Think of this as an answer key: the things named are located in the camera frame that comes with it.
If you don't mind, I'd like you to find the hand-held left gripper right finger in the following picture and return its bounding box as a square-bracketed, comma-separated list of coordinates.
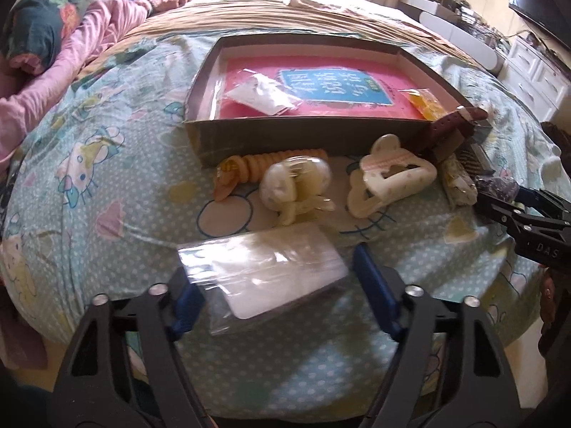
[352, 243, 525, 428]

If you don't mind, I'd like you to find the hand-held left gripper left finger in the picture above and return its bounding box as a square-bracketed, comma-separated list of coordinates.
[47, 267, 210, 428]

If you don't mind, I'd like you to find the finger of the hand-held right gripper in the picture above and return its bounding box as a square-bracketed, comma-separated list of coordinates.
[473, 194, 529, 236]
[517, 186, 571, 220]

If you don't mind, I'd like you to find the dark purple bead bracelet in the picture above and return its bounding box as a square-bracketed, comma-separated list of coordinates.
[475, 175, 520, 199]

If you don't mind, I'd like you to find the stack of clear plastic bags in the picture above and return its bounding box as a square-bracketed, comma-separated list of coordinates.
[177, 224, 349, 336]

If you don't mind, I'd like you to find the white bear-shaped hair claw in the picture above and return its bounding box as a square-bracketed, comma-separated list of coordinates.
[347, 135, 438, 219]

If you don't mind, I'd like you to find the cream dotted hair claw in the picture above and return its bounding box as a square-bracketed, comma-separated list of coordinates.
[259, 156, 336, 226]

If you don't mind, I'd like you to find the orange coil hair tie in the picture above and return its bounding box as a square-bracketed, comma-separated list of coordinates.
[213, 146, 328, 201]

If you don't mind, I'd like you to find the shallow dark cardboard box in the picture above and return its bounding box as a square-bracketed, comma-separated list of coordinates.
[182, 33, 474, 169]

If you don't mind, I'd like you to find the person's right hand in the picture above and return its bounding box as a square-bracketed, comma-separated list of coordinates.
[537, 270, 563, 357]

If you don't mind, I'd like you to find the floral fabric packet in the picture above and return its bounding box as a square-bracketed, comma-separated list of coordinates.
[439, 154, 479, 208]

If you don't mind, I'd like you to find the white drawer cabinet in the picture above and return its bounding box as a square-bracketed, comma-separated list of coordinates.
[504, 36, 571, 108]

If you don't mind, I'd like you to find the cartoon cat print bed sheet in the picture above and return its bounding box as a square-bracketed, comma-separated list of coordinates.
[0, 31, 558, 415]

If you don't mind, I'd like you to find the purple cloth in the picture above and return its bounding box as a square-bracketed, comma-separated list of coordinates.
[0, 294, 45, 368]

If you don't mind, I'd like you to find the pink book with blue label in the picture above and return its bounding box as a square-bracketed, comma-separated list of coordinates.
[214, 56, 428, 121]

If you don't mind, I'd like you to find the black television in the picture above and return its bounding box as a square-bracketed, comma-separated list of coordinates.
[509, 0, 571, 36]

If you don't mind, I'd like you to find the small translucent plastic packet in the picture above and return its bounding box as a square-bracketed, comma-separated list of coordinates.
[223, 72, 298, 116]

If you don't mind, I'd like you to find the pink quilt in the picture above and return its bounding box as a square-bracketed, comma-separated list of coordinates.
[0, 0, 152, 174]

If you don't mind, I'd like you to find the brown blanket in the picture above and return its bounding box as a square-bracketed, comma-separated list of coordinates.
[74, 0, 482, 85]

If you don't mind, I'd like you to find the blue floral pillow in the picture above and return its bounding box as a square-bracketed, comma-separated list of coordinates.
[2, 0, 87, 70]

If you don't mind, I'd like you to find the bag of yellow hair ties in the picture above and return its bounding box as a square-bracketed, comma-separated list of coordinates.
[398, 89, 447, 121]

